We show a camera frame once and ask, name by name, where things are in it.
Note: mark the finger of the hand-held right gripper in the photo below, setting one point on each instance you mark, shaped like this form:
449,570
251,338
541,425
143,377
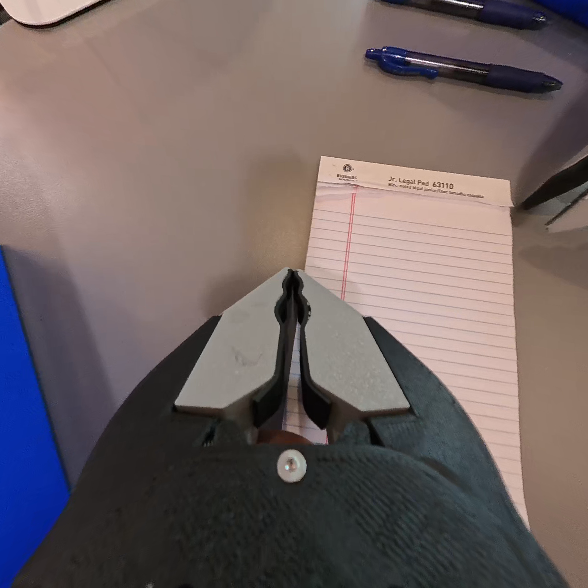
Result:
574,220

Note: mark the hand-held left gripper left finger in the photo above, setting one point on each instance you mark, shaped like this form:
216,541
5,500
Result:
229,367

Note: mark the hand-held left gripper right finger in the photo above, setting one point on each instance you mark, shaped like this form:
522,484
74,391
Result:
349,367

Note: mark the white lined legal pad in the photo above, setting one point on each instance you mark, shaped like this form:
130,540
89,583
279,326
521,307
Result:
413,298

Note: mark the blue retractable pen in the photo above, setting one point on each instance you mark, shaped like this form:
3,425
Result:
482,10
459,69

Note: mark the blue plastic bin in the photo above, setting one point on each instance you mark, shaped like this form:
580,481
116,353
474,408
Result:
27,413

